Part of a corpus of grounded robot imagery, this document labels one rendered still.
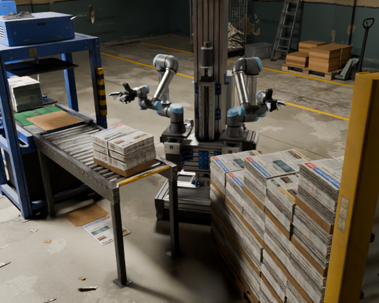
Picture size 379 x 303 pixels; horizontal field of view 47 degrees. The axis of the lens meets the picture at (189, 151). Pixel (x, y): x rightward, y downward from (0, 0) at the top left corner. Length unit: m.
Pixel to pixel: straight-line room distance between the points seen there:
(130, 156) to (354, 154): 1.86
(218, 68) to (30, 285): 2.24
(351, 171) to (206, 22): 2.40
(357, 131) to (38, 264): 2.85
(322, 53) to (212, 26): 5.63
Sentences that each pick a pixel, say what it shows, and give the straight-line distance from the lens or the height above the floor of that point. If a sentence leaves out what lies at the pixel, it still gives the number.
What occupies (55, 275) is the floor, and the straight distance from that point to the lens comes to 3.57.
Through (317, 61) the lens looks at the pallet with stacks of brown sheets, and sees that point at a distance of 9.16.
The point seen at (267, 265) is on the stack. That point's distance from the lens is 2.67.
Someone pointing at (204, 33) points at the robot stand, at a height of 1.63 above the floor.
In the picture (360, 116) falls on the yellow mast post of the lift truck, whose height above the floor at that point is 1.73.
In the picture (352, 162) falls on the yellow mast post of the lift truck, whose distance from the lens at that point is 1.45.
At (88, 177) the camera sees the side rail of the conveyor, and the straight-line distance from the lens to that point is 3.19.
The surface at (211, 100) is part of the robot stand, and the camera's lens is 3.66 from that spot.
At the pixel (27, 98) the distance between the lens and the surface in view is 4.75.
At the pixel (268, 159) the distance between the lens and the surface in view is 2.65.
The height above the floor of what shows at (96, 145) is 0.96.
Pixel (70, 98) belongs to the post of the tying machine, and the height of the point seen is 0.86.
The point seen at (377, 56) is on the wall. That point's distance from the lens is 9.73.
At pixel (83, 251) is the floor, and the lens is 3.74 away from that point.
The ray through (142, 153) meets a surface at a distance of 3.06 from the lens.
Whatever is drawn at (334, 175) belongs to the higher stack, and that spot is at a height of 1.29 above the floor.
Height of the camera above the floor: 2.16
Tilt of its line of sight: 24 degrees down
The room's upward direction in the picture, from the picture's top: 1 degrees counter-clockwise
